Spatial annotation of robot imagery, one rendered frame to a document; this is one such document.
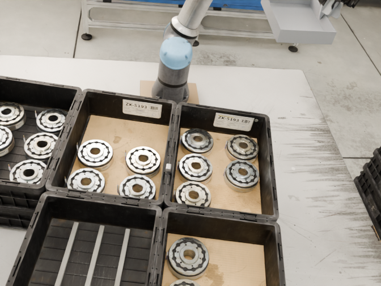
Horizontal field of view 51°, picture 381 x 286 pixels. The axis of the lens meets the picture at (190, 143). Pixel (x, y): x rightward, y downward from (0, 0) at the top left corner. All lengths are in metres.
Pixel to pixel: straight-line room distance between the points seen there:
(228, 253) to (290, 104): 0.86
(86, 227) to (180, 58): 0.68
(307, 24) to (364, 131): 1.51
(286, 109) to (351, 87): 1.62
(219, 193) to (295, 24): 0.71
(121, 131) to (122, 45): 1.89
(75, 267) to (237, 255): 0.41
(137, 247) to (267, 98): 0.94
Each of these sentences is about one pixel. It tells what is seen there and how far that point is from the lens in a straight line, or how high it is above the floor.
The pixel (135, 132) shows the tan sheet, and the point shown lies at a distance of 1.30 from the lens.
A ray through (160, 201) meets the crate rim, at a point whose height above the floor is 0.93.
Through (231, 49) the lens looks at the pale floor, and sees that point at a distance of 3.27.
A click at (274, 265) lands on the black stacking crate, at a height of 0.90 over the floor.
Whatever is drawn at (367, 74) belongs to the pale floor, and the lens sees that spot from 3.53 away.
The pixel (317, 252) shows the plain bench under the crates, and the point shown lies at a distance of 1.33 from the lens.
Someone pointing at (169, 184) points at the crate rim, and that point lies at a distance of 1.07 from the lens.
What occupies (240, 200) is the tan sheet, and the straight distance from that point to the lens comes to 1.19.
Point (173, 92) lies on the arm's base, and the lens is 1.52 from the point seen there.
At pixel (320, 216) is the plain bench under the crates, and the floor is 0.70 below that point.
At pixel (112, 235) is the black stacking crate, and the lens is 1.08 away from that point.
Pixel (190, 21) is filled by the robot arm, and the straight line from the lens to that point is 1.52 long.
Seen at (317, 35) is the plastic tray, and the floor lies 1.08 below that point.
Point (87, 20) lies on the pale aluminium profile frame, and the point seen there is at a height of 0.15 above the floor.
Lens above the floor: 1.77
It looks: 47 degrees down
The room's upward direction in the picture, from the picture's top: 11 degrees clockwise
